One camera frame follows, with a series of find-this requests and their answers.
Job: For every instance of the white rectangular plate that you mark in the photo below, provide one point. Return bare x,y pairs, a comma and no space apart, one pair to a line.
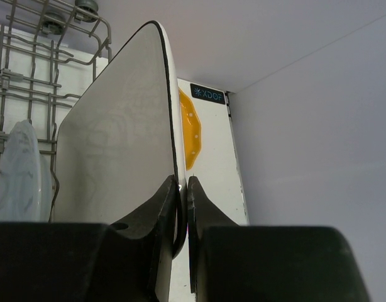
121,165

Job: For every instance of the black xdof label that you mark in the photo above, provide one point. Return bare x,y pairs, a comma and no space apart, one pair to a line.
207,94

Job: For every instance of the yellow polka dot plate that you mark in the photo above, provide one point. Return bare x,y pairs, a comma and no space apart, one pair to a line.
191,127

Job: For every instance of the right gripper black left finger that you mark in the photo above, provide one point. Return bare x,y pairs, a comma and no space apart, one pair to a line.
95,258

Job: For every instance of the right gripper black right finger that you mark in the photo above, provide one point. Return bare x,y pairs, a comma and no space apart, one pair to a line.
230,262

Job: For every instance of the grey wire dish rack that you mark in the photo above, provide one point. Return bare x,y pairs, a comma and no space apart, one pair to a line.
50,52

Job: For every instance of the light blue round plate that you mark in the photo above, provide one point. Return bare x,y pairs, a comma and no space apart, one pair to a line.
26,185

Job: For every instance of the aluminium frame rails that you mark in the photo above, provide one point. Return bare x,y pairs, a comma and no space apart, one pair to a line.
227,98

